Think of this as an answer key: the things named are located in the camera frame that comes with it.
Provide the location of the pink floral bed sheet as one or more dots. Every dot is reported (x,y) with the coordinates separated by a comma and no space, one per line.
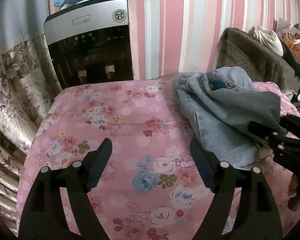
(150,187)

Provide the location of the grey water dispenser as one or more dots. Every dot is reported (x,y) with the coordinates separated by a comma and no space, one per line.
(90,43)

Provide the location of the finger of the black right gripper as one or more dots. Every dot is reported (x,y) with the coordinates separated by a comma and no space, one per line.
(291,123)
(270,134)

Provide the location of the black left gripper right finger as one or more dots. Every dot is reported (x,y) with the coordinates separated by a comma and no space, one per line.
(243,206)

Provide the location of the pink floral gift bag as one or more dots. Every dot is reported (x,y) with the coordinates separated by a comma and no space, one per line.
(290,36)

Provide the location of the black garment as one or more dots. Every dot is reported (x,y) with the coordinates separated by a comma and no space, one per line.
(289,58)

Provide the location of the cream white garment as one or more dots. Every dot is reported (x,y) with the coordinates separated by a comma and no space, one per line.
(269,39)

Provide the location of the floral beige curtain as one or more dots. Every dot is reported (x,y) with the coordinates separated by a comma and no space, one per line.
(28,86)

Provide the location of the blue denim jacket yellow print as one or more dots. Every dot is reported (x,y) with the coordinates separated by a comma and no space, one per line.
(219,106)

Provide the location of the brown blanket covered furniture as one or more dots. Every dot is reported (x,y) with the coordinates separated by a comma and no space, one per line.
(238,49)

